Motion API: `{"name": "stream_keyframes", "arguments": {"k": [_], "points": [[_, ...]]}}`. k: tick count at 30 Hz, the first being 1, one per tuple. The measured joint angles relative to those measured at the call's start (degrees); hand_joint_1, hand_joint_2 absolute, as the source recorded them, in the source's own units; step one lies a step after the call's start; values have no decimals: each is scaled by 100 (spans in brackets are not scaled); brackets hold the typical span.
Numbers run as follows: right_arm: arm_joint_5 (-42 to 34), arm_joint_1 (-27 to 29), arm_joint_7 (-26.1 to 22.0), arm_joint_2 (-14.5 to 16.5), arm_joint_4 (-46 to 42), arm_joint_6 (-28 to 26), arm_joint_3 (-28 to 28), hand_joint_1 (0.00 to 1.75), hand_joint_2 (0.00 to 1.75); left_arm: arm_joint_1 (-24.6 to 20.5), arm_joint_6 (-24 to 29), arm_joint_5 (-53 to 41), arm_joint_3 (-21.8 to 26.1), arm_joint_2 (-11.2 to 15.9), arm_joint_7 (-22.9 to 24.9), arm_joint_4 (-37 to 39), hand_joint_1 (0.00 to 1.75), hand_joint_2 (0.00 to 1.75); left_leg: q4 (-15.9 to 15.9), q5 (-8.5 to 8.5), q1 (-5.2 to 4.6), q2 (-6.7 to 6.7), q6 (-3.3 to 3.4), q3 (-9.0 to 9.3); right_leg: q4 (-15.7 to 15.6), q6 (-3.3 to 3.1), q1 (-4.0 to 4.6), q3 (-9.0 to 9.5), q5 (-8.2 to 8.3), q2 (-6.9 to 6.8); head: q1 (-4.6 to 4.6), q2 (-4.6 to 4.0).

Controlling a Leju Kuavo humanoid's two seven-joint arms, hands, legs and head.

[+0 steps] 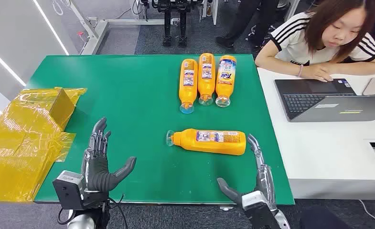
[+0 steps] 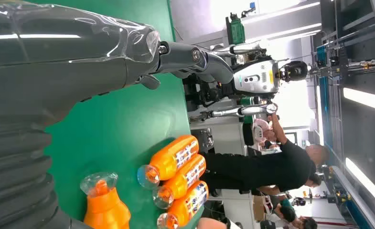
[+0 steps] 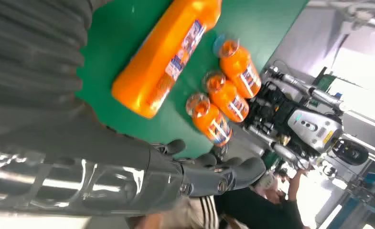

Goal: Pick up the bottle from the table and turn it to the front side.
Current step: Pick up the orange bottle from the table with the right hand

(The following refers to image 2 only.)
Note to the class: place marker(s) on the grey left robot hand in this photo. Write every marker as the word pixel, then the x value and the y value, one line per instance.
pixel 64 63

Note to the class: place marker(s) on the orange detergent bottle clear cap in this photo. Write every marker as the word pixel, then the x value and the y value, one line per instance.
pixel 168 159
pixel 184 208
pixel 106 208
pixel 181 180

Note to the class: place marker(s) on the green crate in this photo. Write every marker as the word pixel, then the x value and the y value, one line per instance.
pixel 236 31

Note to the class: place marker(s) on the person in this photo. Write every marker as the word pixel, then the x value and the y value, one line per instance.
pixel 212 225
pixel 287 213
pixel 269 170
pixel 263 129
pixel 309 223

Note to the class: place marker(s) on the ceiling light panel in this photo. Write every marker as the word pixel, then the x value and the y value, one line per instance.
pixel 367 185
pixel 367 99

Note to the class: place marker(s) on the overhead metal gantry frame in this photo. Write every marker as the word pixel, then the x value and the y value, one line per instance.
pixel 358 34

